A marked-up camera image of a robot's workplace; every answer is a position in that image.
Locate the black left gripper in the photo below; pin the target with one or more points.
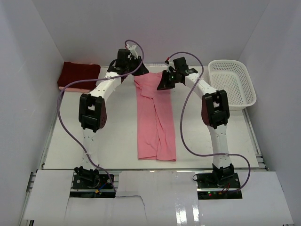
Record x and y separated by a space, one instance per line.
137 65

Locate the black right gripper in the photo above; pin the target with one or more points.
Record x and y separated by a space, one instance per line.
170 78

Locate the white perforated plastic basket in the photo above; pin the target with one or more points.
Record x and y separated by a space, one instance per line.
233 77

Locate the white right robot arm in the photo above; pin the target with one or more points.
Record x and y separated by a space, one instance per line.
214 112

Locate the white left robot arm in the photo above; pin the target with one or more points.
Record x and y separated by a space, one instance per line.
92 107

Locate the white paper strip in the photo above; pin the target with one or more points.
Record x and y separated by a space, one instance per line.
156 65

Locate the folded dark red t-shirt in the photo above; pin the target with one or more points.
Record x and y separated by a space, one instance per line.
72 72

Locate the folded light pink t-shirt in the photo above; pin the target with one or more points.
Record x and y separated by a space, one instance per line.
68 89

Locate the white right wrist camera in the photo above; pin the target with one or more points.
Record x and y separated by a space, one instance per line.
170 66

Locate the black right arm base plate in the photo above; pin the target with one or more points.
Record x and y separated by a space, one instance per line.
209 189

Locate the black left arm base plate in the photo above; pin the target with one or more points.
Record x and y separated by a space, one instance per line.
101 187

